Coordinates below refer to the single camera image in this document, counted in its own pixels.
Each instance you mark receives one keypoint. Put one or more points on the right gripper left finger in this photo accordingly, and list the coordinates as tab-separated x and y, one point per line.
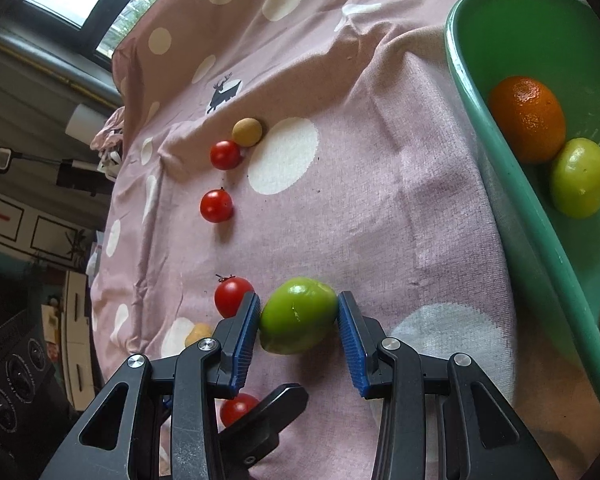
118	435

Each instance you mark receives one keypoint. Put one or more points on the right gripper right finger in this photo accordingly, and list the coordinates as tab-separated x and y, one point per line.
449	403

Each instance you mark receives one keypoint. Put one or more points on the green round fruit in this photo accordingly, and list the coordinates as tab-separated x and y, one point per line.
297	316

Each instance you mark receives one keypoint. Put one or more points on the orange mandarin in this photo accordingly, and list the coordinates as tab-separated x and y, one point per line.
530	118

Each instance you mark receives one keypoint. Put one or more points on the black trigger lever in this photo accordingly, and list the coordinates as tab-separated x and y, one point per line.
256	434

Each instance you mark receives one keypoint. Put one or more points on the small tan fruit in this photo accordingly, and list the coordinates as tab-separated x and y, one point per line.
198	332

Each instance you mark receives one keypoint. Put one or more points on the red cherry tomato with stem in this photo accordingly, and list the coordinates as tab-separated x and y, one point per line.
229	293

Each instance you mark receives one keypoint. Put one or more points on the black desk lamp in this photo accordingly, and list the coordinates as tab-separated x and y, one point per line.
70	173

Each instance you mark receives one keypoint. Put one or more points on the small green fruit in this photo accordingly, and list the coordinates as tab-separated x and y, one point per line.
575	179

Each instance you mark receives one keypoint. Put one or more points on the pink crumpled clothes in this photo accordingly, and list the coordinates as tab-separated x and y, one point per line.
108	144

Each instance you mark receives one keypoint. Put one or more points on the pink polka dot cloth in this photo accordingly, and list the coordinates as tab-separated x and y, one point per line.
365	179

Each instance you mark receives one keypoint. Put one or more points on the tan round fruit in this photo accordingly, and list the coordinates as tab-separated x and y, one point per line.
247	132

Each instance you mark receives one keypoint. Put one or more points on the green plastic bowl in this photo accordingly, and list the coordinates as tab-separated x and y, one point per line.
528	75

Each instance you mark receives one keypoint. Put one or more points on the black camera box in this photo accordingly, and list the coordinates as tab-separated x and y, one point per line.
35	414

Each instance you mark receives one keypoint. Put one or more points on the black window frame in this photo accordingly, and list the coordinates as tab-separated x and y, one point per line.
95	5

